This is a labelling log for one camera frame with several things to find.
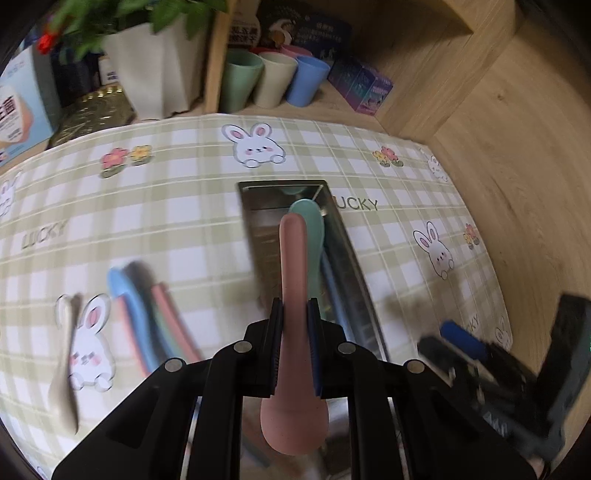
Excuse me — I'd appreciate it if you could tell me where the pink spoon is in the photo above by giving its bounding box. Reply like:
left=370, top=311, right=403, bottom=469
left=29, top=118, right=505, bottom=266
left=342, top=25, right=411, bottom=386
left=260, top=215, right=329, bottom=457

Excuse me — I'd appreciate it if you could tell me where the beige spoon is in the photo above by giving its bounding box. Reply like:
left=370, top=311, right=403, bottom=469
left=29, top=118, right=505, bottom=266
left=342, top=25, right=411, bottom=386
left=48, top=294, right=82, bottom=435

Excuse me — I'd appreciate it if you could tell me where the beige cup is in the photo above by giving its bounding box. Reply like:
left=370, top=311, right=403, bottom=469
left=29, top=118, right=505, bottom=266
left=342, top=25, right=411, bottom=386
left=252, top=51, right=299, bottom=110

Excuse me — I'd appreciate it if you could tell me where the dark blue moon box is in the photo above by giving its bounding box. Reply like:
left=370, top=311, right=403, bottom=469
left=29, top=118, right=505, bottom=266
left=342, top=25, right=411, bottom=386
left=256, top=0, right=352, bottom=59

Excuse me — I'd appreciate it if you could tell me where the gold embossed tin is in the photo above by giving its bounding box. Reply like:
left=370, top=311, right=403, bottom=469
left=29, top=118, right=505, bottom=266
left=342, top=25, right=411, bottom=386
left=48, top=87, right=138, bottom=149

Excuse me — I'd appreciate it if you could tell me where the green cup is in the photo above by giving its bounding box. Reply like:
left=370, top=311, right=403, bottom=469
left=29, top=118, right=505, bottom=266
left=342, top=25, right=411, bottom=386
left=219, top=49, right=265, bottom=113

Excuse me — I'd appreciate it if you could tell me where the blue spoon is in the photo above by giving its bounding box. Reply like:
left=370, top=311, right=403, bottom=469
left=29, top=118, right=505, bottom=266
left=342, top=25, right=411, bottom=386
left=107, top=264, right=160, bottom=374

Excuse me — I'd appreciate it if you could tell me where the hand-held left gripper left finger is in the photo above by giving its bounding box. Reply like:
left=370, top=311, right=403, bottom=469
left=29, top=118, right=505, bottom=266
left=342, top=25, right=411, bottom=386
left=52, top=298, right=284, bottom=480

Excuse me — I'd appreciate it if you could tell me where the metal utensil tray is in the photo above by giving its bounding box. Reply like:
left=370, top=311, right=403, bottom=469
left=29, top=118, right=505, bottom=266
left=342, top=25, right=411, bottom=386
left=238, top=180, right=398, bottom=480

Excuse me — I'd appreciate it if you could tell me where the blue cup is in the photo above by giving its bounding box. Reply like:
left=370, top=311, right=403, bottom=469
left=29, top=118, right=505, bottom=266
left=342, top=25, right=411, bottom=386
left=284, top=55, right=331, bottom=107

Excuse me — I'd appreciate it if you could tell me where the pink cup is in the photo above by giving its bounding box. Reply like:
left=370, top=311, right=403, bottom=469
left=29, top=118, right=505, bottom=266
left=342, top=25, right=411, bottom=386
left=252, top=45, right=315, bottom=59

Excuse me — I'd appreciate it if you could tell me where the red rose plant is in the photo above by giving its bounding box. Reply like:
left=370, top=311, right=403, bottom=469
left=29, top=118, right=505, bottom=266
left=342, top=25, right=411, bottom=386
left=37, top=0, right=228, bottom=62

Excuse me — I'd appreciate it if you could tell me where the green checked bunny tablecloth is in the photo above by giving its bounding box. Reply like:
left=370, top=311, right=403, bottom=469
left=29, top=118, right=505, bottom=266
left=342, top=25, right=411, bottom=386
left=0, top=113, right=514, bottom=480

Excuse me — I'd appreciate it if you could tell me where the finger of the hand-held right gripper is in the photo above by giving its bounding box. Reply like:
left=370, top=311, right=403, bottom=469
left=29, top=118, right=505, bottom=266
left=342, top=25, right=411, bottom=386
left=441, top=322, right=490, bottom=363
left=418, top=336, right=467, bottom=377

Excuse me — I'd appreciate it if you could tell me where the white and blue tissue box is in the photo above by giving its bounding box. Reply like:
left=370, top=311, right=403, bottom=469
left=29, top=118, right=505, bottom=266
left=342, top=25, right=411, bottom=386
left=0, top=45, right=55, bottom=168

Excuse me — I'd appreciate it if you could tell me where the wooden shelf unit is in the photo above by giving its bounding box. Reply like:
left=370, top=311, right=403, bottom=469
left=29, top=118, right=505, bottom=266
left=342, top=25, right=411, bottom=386
left=201, top=0, right=525, bottom=139

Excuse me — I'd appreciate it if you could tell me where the pink chopstick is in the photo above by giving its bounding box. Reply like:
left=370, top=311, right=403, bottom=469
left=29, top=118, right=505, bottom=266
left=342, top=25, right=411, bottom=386
left=150, top=282, right=205, bottom=364

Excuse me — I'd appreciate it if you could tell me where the white flower pot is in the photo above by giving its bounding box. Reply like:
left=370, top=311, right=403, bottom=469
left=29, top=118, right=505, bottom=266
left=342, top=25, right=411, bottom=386
left=100, top=20, right=209, bottom=122

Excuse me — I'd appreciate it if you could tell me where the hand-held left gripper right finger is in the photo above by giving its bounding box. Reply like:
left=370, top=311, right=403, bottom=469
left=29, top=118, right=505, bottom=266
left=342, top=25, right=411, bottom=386
left=307, top=298, right=539, bottom=480

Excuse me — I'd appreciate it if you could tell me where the green spoon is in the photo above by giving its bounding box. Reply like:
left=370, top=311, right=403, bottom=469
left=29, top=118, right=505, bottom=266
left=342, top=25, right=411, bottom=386
left=290, top=198, right=327, bottom=297

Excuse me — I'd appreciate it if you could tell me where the purple box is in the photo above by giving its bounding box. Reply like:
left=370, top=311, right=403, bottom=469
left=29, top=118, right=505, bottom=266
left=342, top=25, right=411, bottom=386
left=328, top=57, right=394, bottom=116

